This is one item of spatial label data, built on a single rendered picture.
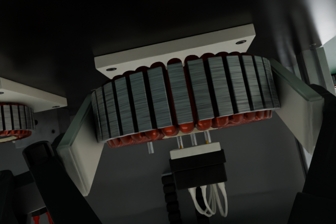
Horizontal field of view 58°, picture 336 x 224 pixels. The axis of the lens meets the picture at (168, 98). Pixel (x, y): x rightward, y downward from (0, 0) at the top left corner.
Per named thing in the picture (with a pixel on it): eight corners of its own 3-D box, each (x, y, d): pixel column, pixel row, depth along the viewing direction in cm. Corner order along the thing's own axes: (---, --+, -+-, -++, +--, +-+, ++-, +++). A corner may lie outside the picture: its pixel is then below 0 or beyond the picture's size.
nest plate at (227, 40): (93, 56, 28) (95, 69, 28) (253, 22, 27) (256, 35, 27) (128, 85, 43) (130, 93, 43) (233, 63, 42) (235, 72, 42)
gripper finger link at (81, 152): (89, 196, 15) (74, 199, 15) (109, 130, 22) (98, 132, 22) (70, 145, 14) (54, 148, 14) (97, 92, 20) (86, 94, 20)
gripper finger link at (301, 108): (308, 100, 13) (325, 96, 13) (262, 59, 20) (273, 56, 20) (309, 156, 14) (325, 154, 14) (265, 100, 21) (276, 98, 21)
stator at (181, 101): (56, 77, 14) (66, 156, 14) (294, 28, 14) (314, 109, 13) (116, 103, 25) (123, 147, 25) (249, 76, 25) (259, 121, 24)
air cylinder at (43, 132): (11, 115, 49) (15, 149, 48) (55, 106, 48) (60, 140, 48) (28, 117, 54) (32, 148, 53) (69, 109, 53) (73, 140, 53)
